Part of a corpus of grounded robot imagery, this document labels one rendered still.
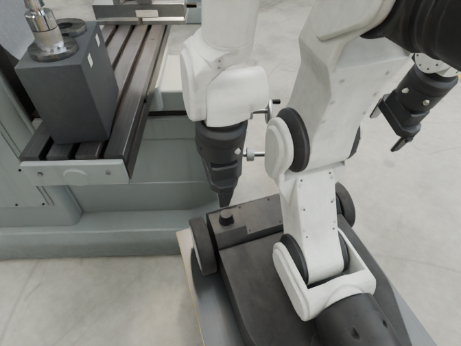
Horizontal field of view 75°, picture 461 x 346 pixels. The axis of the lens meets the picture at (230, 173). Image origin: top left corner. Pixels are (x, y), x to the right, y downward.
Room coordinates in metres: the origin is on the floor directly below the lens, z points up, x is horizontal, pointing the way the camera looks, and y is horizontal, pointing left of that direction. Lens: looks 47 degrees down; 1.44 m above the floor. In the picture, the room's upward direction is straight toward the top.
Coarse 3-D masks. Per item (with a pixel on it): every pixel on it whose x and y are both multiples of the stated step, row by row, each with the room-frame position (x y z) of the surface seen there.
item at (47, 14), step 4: (44, 8) 0.61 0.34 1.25; (48, 8) 0.61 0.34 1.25; (28, 12) 0.59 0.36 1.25; (44, 12) 0.59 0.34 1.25; (48, 12) 0.59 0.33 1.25; (52, 12) 0.60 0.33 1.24; (28, 16) 0.57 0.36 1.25; (32, 16) 0.57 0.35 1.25; (36, 16) 0.57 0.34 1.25; (40, 16) 0.57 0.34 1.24; (44, 16) 0.57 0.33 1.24; (48, 16) 0.58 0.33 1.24; (52, 16) 0.59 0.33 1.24; (28, 20) 0.57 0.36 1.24; (32, 20) 0.57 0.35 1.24; (36, 20) 0.57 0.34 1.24; (40, 20) 0.57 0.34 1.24; (44, 20) 0.57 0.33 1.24
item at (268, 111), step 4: (272, 100) 1.08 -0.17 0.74; (276, 100) 1.08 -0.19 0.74; (280, 100) 1.08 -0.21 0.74; (268, 104) 1.06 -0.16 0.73; (272, 104) 1.06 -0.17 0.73; (264, 108) 1.08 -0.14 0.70; (268, 108) 1.05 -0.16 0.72; (272, 108) 1.05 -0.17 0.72; (252, 112) 1.05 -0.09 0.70; (256, 112) 1.07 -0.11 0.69; (260, 112) 1.07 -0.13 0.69; (264, 112) 1.07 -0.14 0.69; (268, 112) 1.04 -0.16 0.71; (272, 112) 1.04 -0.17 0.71; (252, 116) 1.05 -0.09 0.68; (268, 116) 1.03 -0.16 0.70; (272, 116) 1.03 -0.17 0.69; (268, 120) 1.03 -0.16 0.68
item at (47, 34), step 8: (32, 24) 0.57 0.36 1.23; (40, 24) 0.57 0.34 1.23; (48, 24) 0.58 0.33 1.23; (56, 24) 0.59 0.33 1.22; (32, 32) 0.57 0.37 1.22; (40, 32) 0.57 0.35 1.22; (48, 32) 0.57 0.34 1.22; (56, 32) 0.58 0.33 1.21; (40, 40) 0.57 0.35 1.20; (48, 40) 0.57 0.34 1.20; (56, 40) 0.58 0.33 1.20; (40, 48) 0.57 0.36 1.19; (48, 48) 0.57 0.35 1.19; (56, 48) 0.57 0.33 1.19
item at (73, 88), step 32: (64, 32) 0.65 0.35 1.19; (96, 32) 0.71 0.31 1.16; (32, 64) 0.54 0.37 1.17; (64, 64) 0.54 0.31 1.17; (96, 64) 0.63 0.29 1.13; (32, 96) 0.52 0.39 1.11; (64, 96) 0.53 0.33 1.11; (96, 96) 0.56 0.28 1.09; (64, 128) 0.53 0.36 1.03; (96, 128) 0.54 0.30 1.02
